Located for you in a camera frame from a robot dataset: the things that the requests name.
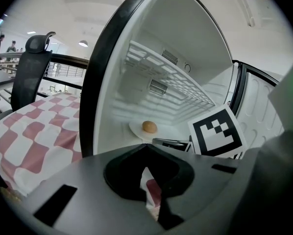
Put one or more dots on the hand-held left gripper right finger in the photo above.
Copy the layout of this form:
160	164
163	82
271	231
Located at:
210	192

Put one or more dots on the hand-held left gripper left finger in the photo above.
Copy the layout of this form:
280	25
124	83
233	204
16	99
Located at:
87	192

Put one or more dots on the white round plate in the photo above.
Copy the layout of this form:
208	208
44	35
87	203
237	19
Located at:
136	131

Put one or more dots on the black mini fridge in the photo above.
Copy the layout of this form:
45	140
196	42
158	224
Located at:
185	21

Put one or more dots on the grey dome ceiling lamp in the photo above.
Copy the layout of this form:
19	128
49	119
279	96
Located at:
83	43

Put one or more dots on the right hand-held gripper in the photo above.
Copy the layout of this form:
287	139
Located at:
217	136

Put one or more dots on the black mesh office chair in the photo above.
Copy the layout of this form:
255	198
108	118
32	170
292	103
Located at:
29	77

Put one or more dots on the pink white checkered tablecloth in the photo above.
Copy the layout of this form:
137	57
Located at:
26	143

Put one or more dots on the brown bread roll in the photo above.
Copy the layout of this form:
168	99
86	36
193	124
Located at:
149	126

